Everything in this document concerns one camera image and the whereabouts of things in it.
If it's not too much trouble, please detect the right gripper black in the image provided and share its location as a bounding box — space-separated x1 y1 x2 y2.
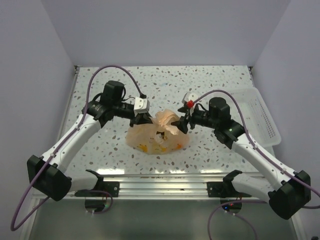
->
171 104 219 135

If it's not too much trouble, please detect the orange translucent plastic bag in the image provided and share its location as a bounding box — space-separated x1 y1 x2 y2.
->
125 109 190 155

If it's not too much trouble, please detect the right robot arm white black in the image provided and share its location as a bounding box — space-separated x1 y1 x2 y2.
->
173 92 311 220

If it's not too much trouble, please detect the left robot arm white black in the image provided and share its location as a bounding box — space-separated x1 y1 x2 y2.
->
27 80 152 201

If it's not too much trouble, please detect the white plastic tray basket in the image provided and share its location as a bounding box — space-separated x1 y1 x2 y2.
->
228 87 282 148

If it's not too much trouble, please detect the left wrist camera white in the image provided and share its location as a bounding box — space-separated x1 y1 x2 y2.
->
133 97 150 116

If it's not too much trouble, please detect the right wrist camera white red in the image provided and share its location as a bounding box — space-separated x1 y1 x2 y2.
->
182 91 199 110

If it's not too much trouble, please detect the aluminium rail frame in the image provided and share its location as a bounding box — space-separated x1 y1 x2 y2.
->
29 65 298 240

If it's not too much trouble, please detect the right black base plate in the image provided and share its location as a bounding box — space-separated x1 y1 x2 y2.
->
206 181 251 198

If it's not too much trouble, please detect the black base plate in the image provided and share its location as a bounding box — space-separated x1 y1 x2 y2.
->
206 181 251 198
74 181 120 198

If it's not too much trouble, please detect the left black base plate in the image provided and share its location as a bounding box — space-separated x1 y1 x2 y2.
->
74 181 120 198

